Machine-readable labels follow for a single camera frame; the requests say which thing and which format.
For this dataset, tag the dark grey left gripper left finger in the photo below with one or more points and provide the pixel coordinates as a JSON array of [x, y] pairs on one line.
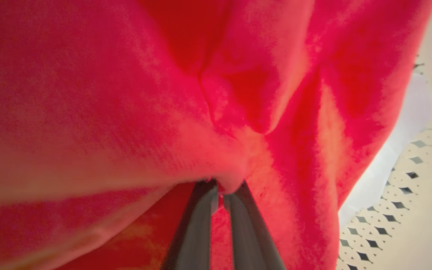
[[195, 228]]

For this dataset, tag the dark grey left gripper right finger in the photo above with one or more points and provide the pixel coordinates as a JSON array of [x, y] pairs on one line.
[[248, 232]]

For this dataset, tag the red garment with black logo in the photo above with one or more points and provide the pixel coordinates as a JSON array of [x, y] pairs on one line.
[[126, 112]]

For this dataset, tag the white perforated laundry basket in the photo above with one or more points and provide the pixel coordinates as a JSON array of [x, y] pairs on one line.
[[426, 225]]

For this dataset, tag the white garment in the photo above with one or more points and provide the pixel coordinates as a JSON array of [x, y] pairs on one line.
[[396, 150]]

